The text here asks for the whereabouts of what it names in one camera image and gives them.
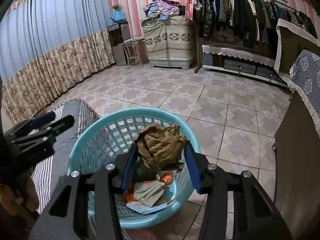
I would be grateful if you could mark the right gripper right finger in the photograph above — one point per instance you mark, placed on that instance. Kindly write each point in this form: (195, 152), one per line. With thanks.
(255, 215)

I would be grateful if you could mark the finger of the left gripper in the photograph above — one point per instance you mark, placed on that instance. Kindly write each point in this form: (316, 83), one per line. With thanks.
(58, 127)
(35, 123)

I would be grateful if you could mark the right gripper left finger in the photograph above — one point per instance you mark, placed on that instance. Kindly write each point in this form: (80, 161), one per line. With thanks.
(84, 207)

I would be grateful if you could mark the brown paper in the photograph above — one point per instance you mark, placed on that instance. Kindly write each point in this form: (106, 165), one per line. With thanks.
(160, 148)

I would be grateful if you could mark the pink metal-rimmed mug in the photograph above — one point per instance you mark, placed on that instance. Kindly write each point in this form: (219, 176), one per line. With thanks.
(42, 111)

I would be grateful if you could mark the grey striped table cloth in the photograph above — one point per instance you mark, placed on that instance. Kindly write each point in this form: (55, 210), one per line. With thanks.
(51, 172)

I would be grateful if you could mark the light blue plastic basket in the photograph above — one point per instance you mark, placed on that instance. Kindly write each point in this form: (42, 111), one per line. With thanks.
(113, 135)

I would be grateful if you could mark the white flat paper packet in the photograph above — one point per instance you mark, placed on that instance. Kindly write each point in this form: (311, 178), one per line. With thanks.
(145, 210)

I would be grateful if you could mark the dark wooden cabinet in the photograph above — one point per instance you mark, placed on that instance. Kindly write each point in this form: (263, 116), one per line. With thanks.
(297, 171)

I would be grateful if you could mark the blue floral curtain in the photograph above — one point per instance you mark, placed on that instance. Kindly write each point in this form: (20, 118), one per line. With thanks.
(47, 46)

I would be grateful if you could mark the grey water dispenser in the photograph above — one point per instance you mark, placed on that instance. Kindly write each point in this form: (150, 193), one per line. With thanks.
(119, 33)

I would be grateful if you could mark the blue wrapped potted plant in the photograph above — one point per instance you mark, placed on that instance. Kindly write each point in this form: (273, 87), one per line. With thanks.
(117, 16)

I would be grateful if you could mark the cloth covered cabinet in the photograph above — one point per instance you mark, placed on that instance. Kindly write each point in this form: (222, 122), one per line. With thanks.
(170, 43)

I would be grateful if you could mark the pile of colourful clothes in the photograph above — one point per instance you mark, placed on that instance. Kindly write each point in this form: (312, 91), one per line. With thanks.
(163, 9)

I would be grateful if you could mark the grey floral fringed cloth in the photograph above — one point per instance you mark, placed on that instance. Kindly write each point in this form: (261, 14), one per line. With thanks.
(304, 79)

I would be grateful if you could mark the low lace covered bench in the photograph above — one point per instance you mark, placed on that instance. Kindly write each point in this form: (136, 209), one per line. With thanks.
(240, 63)

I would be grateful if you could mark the dark cloth covered furniture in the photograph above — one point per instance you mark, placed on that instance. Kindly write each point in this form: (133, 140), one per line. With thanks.
(292, 40)

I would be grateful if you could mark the metal clothes rack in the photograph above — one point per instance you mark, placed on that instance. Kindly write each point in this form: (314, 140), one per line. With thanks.
(262, 49)

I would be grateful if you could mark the hanging dark clothes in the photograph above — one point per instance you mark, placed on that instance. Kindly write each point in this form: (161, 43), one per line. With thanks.
(251, 21)

